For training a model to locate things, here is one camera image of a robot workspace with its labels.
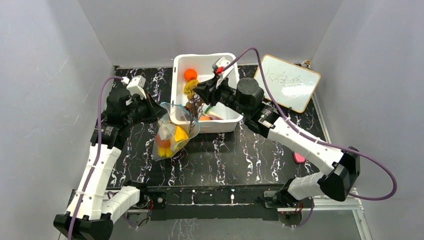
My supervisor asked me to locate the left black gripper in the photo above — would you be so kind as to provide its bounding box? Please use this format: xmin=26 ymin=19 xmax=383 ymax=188
xmin=124 ymin=92 xmax=168 ymax=128

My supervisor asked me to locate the brown longan cluster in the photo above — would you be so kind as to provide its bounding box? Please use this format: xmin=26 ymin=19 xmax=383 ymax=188
xmin=184 ymin=92 xmax=204 ymax=133

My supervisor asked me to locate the white mushroom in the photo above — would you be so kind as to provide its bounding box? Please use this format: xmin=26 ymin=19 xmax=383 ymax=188
xmin=157 ymin=124 xmax=176 ymax=141

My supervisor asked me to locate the clear zip top bag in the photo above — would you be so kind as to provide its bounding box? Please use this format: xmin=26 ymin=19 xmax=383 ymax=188
xmin=152 ymin=102 xmax=200 ymax=162

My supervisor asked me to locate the yellow bell pepper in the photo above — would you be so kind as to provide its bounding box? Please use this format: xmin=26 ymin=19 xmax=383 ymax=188
xmin=174 ymin=125 xmax=189 ymax=143

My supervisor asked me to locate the small orange pumpkin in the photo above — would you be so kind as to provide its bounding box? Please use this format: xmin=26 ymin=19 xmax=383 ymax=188
xmin=155 ymin=135 xmax=171 ymax=148

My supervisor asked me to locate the yellow banana bunch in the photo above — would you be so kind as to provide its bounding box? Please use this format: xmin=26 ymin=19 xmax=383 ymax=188
xmin=157 ymin=146 xmax=175 ymax=159

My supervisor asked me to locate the yellow green starfruit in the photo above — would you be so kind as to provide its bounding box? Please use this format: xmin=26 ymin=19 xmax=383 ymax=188
xmin=183 ymin=79 xmax=199 ymax=95

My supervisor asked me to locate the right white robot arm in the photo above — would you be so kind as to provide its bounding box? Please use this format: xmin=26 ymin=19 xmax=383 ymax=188
xmin=193 ymin=77 xmax=360 ymax=208

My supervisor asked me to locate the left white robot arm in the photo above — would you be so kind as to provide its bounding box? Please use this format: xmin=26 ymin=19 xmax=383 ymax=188
xmin=53 ymin=89 xmax=167 ymax=240

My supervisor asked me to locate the green onion stalk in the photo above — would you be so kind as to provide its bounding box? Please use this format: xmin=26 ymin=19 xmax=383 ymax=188
xmin=203 ymin=105 xmax=212 ymax=115

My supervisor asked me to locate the orange tangerine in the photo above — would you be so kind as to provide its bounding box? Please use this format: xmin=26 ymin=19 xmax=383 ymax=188
xmin=183 ymin=68 xmax=198 ymax=82

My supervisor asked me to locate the white plastic bin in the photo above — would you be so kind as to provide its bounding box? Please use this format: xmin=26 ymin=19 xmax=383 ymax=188
xmin=170 ymin=52 xmax=243 ymax=134

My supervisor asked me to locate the orange peach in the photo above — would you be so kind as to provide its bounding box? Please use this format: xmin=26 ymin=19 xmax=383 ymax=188
xmin=198 ymin=115 xmax=211 ymax=121

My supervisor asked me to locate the pink eraser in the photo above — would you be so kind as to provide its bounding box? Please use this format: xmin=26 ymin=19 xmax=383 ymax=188
xmin=293 ymin=152 xmax=306 ymax=164

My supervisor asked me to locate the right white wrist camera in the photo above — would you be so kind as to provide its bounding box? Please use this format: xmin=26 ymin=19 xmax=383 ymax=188
xmin=212 ymin=56 xmax=234 ymax=89

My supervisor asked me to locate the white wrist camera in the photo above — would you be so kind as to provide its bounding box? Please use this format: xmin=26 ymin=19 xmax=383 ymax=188
xmin=212 ymin=56 xmax=234 ymax=89
xmin=126 ymin=75 xmax=147 ymax=100

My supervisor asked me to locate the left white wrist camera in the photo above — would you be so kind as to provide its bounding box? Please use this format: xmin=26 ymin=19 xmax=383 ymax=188
xmin=126 ymin=75 xmax=147 ymax=100

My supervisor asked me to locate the small whiteboard wooden frame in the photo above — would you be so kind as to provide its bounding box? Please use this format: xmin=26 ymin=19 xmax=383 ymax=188
xmin=253 ymin=54 xmax=321 ymax=113

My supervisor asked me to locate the black front mounting rail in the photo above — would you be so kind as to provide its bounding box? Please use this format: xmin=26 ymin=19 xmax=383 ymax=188
xmin=109 ymin=183 xmax=332 ymax=222

